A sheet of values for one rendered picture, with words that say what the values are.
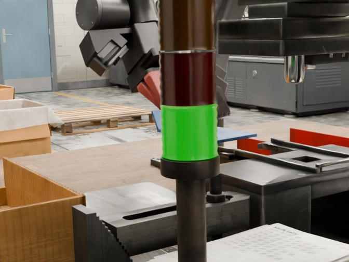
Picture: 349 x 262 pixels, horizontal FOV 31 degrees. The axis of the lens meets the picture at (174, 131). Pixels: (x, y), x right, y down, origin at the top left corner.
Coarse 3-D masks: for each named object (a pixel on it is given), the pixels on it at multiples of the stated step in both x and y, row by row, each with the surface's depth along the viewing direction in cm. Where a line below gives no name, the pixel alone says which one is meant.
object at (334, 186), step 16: (240, 192) 62; (288, 192) 62; (304, 192) 63; (320, 192) 64; (336, 192) 65; (256, 208) 61; (272, 208) 61; (288, 208) 62; (304, 208) 63; (320, 208) 72; (336, 208) 70; (256, 224) 61; (272, 224) 61; (288, 224) 62; (304, 224) 63; (320, 224) 72; (336, 224) 70; (208, 240) 68
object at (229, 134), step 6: (156, 114) 91; (156, 120) 91; (156, 126) 91; (222, 132) 85; (228, 132) 85; (234, 132) 85; (240, 132) 84; (246, 132) 84; (222, 138) 80; (228, 138) 80; (234, 138) 81; (240, 138) 81
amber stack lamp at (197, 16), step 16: (160, 0) 40; (176, 0) 39; (192, 0) 39; (208, 0) 39; (160, 16) 40; (176, 16) 39; (192, 16) 39; (208, 16) 39; (160, 32) 40; (176, 32) 39; (192, 32) 39; (208, 32) 39; (160, 48) 40; (176, 48) 39; (192, 48) 39; (208, 48) 40
